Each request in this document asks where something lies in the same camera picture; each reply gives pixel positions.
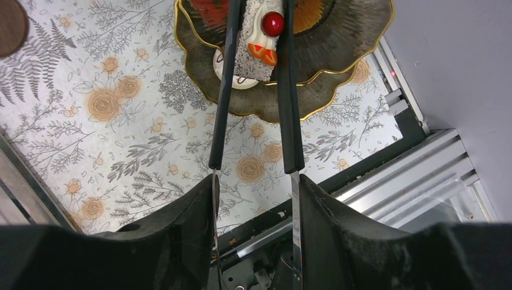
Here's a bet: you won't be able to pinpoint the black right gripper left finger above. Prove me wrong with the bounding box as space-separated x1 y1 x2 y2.
1 175 219 289

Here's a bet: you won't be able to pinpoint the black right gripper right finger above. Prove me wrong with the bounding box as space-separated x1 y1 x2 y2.
299 175 511 289

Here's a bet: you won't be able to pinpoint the white chocolate striped donut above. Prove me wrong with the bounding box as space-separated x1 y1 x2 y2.
212 48 261 91

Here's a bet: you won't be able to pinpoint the black metal tongs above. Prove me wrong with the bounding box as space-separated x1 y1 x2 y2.
208 1 305 289

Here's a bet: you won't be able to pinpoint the chocolate cake slice with cherry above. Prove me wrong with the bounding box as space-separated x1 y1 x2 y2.
234 1 284 82

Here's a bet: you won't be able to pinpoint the red frosted donut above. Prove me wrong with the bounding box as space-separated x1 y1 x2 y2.
189 0 229 30

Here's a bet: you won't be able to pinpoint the pink frosted donut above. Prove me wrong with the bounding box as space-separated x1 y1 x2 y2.
293 0 324 34

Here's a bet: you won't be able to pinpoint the stainless steel tray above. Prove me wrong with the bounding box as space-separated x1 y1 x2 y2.
1 135 79 231

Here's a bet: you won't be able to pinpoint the three tier black cake stand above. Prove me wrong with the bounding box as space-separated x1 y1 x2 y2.
175 1 395 120

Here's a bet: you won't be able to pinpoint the dark walnut coaster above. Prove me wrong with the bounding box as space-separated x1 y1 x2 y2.
1 0 29 58

